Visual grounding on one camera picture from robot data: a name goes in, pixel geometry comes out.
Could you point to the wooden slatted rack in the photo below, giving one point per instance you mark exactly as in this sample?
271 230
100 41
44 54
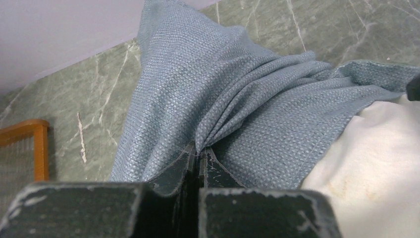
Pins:
23 157

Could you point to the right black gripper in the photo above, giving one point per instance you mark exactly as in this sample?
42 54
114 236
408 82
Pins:
413 89

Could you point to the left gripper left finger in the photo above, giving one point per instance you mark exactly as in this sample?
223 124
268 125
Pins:
151 209

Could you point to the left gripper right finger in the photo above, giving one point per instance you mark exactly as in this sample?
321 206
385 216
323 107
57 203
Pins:
227 209

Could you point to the white pillow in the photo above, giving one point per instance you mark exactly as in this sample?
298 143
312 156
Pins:
371 173

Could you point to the blue grey pillow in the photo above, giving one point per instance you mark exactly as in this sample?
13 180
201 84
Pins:
271 118

